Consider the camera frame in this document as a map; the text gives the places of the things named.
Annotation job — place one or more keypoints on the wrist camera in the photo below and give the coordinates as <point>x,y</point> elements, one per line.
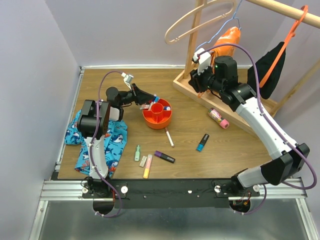
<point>202,59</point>
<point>127,80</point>

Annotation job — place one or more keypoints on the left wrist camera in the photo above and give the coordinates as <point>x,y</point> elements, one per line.
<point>127,80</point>

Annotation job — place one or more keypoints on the grey eraser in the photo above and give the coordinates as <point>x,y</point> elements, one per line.
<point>143,161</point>

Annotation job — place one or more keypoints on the orange plastic hanger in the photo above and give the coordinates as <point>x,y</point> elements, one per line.
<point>291,33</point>

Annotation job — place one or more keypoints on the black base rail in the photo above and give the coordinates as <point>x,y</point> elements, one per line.
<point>168,193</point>

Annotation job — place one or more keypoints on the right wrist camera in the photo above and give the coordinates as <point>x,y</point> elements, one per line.
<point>202,59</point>

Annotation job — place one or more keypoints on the white grey marker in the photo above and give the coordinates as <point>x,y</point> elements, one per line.
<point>145,107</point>

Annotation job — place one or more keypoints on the black blue highlighter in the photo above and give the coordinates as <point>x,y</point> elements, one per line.
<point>203,142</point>

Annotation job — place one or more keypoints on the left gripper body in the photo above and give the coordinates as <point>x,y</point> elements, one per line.
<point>130,96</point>

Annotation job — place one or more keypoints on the white dark blue marker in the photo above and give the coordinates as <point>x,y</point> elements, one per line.
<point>167,108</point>

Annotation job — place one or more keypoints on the white brown marker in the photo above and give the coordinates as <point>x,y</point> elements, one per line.
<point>169,137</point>

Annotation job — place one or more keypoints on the wooden clothes rack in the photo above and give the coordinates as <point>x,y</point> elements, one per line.
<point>226,94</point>

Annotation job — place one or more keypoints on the pink crayon tube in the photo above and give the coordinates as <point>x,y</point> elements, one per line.
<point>217,117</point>

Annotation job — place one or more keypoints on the pink yellow highlighter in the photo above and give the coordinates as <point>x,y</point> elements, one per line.
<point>147,168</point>

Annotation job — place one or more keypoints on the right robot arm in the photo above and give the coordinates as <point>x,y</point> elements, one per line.
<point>286,155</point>

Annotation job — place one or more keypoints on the orange round desk organizer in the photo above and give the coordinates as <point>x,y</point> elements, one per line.
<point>156,117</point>

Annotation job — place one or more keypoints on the black purple highlighter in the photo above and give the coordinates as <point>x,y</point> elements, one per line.
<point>164,157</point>

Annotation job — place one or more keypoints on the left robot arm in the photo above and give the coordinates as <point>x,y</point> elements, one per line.
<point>93,124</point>

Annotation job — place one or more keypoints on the orange folded cloth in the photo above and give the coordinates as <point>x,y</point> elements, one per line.
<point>231,36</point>

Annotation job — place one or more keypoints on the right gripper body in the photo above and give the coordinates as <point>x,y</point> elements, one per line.
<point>203,81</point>

